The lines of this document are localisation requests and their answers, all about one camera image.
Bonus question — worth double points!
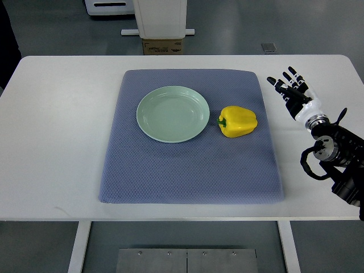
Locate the metal base plate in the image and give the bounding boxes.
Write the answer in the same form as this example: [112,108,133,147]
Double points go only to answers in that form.
[116,248,258,273]

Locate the light green plate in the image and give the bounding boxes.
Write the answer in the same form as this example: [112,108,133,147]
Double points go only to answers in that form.
[136,86,210,143]

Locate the yellow bell pepper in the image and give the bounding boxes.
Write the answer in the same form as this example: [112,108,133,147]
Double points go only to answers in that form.
[217,106,258,138]

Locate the white cabinet with slot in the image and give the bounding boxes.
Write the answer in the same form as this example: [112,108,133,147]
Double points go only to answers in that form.
[84,0,134,16]

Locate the white machine column base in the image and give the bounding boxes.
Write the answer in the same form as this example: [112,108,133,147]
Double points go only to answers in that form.
[121,0,195,39]

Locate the white left table leg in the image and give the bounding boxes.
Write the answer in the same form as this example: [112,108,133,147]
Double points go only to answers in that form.
[68,221,92,273]

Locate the white right table leg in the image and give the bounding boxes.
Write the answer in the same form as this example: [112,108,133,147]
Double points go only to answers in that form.
[278,221,301,273]

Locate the grey floor plate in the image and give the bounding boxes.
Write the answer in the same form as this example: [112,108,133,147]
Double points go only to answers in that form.
[261,43,277,52]

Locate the white table leg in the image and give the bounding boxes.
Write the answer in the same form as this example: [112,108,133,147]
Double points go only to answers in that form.
[278,221,301,273]
[68,221,92,273]

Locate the blue quilted mat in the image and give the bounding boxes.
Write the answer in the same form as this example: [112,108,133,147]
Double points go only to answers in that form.
[99,69,284,204]

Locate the cardboard box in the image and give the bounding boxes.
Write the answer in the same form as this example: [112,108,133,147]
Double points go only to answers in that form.
[142,39,183,55]

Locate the dark object at left edge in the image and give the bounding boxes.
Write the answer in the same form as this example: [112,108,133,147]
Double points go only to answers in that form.
[1,1,22,89]

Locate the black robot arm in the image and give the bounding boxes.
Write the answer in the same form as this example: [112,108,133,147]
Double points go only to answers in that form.
[300,108,363,220]

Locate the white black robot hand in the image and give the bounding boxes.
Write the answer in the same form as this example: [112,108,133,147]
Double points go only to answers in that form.
[267,67,323,124]

